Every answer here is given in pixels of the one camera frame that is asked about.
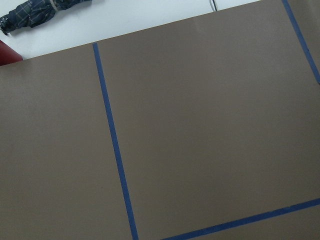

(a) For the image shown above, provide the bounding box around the red cylinder bottle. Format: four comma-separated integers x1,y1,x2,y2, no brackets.
0,40,23,66

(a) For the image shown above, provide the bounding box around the folded dark blue umbrella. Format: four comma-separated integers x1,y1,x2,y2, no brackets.
0,0,83,36

